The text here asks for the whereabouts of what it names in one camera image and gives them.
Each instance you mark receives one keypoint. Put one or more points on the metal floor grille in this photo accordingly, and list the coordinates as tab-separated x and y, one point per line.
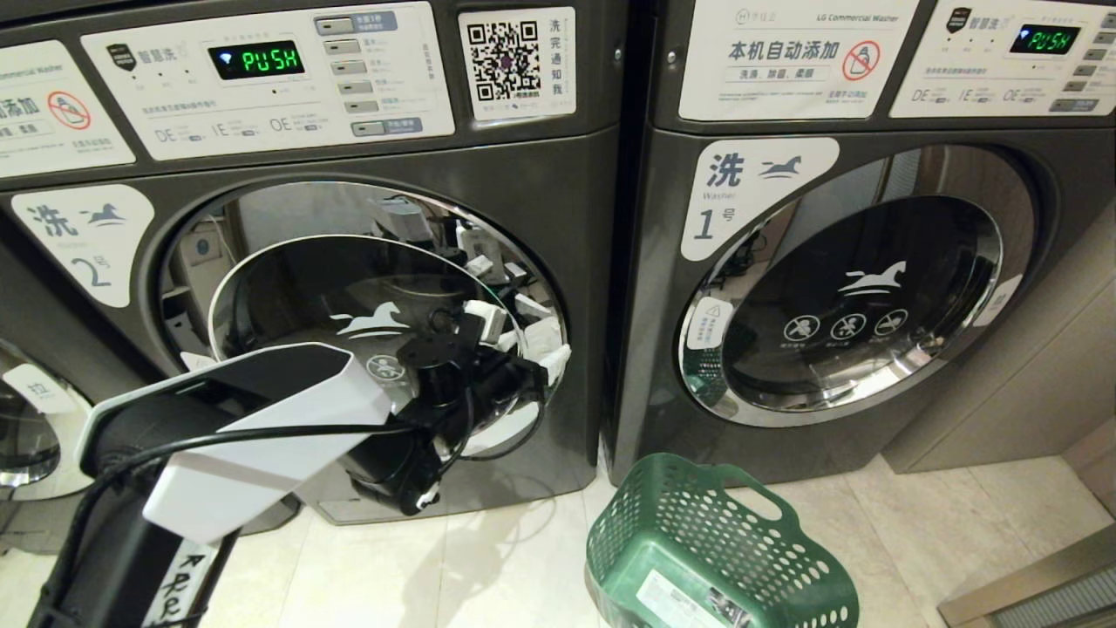
1046	589

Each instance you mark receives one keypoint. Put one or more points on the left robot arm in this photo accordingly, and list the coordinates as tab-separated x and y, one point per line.
261	377

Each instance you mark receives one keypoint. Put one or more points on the round glass washer door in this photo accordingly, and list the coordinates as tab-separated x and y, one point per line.
288	288
22	445
872	331

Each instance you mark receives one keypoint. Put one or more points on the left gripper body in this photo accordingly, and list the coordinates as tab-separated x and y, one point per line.
510	377

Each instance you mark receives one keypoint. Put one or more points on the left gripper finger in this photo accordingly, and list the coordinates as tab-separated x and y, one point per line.
558	356
542	334

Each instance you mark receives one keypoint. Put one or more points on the white square code sticker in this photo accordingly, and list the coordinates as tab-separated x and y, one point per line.
516	63

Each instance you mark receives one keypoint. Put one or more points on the grey front-load washing machine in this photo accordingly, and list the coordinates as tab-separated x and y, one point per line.
35	323
645	288
540	218

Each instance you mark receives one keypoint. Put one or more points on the green plastic laundry basket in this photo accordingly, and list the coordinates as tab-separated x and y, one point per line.
697	541

